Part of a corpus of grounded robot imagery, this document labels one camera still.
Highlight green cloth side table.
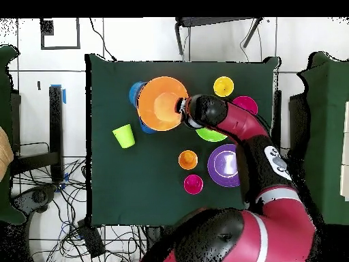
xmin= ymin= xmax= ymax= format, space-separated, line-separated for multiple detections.
xmin=295 ymin=51 xmax=349 ymax=226
xmin=0 ymin=44 xmax=27 ymax=226

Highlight thin black floor cable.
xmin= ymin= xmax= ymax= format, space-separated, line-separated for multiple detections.
xmin=89 ymin=17 xmax=118 ymax=62

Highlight light green bowl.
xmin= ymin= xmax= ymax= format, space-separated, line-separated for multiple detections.
xmin=195 ymin=126 xmax=228 ymax=143

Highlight tangle of cables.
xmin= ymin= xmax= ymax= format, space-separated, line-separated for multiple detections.
xmin=12 ymin=158 xmax=148 ymax=262

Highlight white boxes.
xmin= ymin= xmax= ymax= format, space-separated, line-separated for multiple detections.
xmin=339 ymin=100 xmax=349 ymax=198

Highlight black square frame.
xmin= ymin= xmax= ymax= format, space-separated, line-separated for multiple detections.
xmin=40 ymin=17 xmax=82 ymax=50

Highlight large orange bowl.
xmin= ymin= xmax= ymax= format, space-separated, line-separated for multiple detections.
xmin=136 ymin=76 xmax=189 ymax=132

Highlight orange cup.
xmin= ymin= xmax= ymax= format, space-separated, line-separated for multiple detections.
xmin=178 ymin=149 xmax=199 ymax=171

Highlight tan box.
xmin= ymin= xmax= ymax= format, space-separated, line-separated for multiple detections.
xmin=0 ymin=126 xmax=14 ymax=182

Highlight dark green tablecloth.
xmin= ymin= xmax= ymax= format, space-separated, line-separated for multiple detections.
xmin=85 ymin=53 xmax=280 ymax=227

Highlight red-pink bowl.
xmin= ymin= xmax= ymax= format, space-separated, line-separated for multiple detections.
xmin=231 ymin=96 xmax=259 ymax=117

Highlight black power brick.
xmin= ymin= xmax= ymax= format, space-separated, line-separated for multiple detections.
xmin=76 ymin=218 xmax=106 ymax=259

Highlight light blue bowl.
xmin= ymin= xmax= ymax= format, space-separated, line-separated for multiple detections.
xmin=128 ymin=81 xmax=148 ymax=108

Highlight dark blue bowl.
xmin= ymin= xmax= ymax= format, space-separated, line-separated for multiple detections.
xmin=138 ymin=117 xmax=158 ymax=135

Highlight light green cup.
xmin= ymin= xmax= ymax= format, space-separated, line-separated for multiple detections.
xmin=112 ymin=123 xmax=136 ymax=149

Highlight purple bowl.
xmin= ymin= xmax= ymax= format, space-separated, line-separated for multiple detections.
xmin=207 ymin=143 xmax=242 ymax=188

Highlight black camera tripod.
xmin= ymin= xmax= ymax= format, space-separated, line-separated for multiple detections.
xmin=174 ymin=17 xmax=264 ymax=57

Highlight red-pink cup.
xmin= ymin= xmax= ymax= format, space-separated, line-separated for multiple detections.
xmin=183 ymin=174 xmax=204 ymax=195

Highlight yellow cup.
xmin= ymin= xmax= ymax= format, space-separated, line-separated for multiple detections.
xmin=213 ymin=76 xmax=235 ymax=98

